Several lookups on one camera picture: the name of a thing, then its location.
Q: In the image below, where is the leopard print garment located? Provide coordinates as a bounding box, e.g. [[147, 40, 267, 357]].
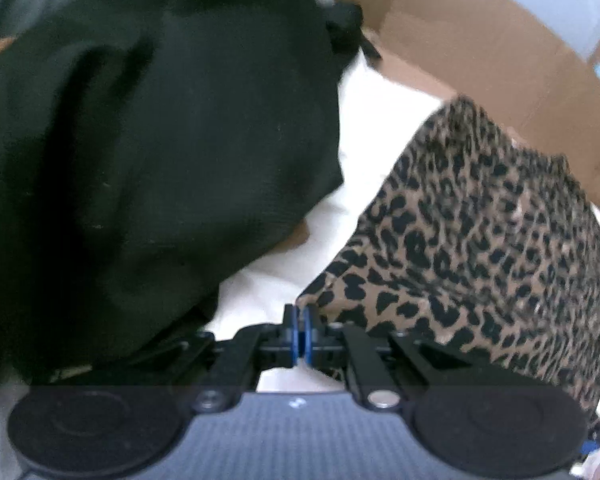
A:
[[297, 96, 600, 416]]

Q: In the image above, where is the white patterned bed sheet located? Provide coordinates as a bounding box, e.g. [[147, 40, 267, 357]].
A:
[[0, 49, 600, 480]]

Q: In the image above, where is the black garment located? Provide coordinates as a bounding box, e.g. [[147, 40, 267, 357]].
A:
[[0, 0, 363, 377]]

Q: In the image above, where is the brown cardboard sheet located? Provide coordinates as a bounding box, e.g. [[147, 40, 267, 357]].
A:
[[352, 0, 600, 208]]

